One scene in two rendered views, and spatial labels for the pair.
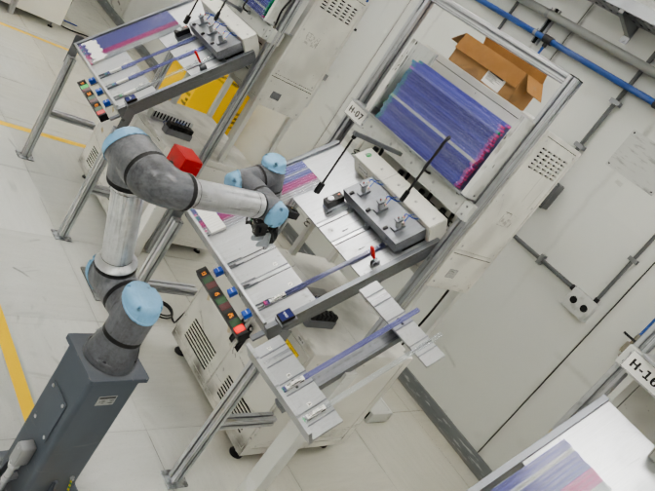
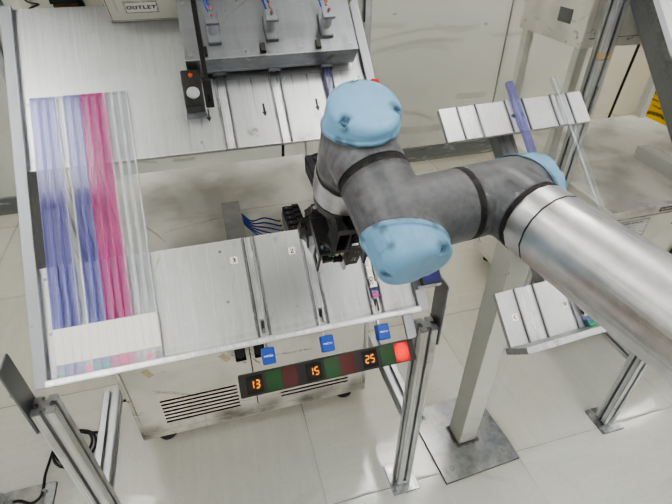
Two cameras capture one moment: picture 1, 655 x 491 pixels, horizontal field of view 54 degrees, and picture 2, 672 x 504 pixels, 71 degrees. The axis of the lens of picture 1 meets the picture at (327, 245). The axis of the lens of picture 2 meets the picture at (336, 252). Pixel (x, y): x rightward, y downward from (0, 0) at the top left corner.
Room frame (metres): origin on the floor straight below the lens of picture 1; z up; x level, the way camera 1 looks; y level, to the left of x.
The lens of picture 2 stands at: (1.62, 0.65, 1.36)
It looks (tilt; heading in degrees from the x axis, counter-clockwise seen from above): 37 degrees down; 306
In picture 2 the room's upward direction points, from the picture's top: straight up
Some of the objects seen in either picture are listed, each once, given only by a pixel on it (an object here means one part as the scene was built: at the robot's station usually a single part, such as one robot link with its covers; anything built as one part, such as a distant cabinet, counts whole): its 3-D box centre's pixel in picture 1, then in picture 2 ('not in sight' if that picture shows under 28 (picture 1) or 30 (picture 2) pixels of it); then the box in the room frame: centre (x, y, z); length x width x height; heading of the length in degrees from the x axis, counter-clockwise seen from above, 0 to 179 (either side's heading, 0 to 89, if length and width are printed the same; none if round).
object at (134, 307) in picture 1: (134, 311); not in sight; (1.52, 0.33, 0.72); 0.13 x 0.12 x 0.14; 59
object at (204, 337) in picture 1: (286, 350); (238, 289); (2.58, -0.12, 0.31); 0.70 x 0.65 x 0.62; 52
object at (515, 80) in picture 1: (510, 71); not in sight; (2.75, -0.19, 1.82); 0.68 x 0.30 x 0.20; 52
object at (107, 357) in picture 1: (117, 343); not in sight; (1.52, 0.32, 0.60); 0.15 x 0.15 x 0.10
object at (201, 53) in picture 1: (168, 115); not in sight; (3.33, 1.12, 0.66); 1.01 x 0.73 x 1.31; 142
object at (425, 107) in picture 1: (443, 124); not in sight; (2.45, -0.09, 1.52); 0.51 x 0.13 x 0.27; 52
